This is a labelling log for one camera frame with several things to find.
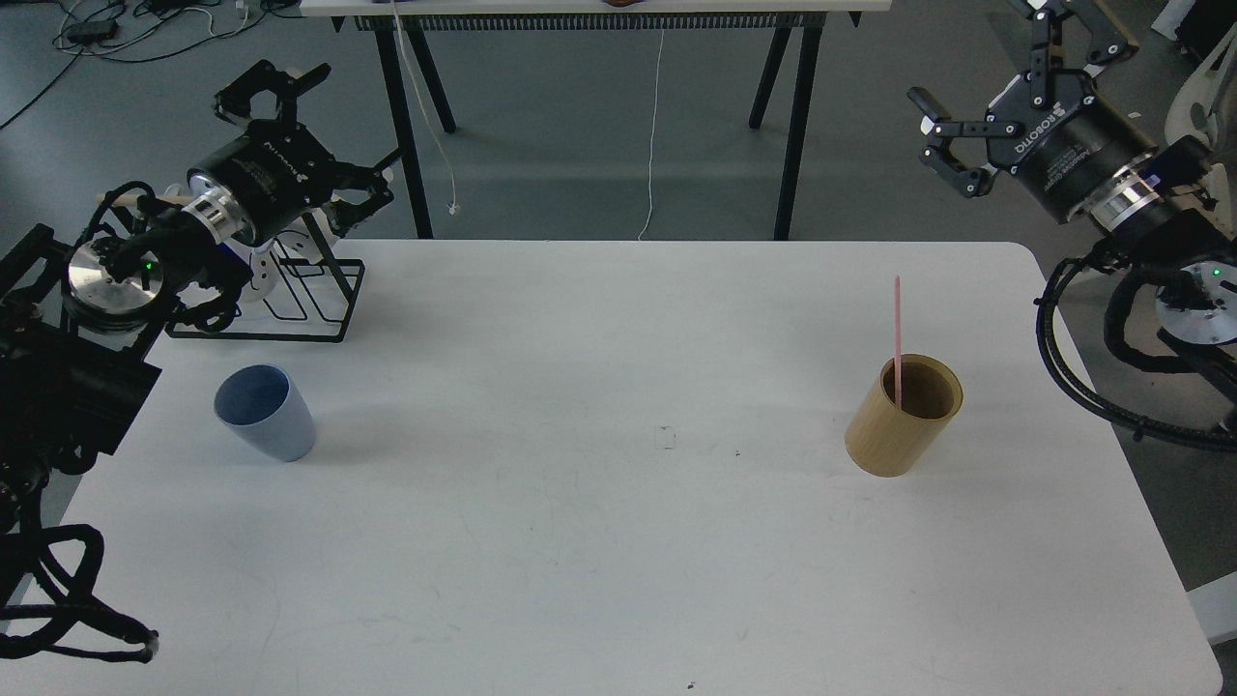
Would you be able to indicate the bamboo cylinder holder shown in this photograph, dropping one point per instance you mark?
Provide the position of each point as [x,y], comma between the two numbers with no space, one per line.
[907,407]

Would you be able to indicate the white chair frame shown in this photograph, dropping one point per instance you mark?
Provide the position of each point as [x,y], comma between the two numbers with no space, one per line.
[1205,107]

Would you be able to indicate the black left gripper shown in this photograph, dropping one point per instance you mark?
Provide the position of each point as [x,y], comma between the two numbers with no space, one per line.
[253,188]

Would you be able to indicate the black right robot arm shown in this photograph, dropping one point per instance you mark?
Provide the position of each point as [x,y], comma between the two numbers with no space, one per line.
[1172,310]

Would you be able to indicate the background table black legs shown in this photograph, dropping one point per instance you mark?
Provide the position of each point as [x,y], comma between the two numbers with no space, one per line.
[614,119]

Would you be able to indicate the black wire mug rack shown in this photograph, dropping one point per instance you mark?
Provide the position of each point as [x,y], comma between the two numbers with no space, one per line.
[315,295]

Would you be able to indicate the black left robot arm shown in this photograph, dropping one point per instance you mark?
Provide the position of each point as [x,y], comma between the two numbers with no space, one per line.
[79,320]

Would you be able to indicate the white mug front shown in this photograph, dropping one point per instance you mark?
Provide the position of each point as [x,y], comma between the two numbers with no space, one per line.
[260,262]

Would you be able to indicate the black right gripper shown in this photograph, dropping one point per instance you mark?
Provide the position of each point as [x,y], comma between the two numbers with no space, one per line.
[1078,145]

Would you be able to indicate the blue plastic cup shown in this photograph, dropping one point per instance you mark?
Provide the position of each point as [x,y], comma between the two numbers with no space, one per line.
[264,408]

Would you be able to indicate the pink chopstick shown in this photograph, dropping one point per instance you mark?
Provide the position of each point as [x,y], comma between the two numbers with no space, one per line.
[898,344]

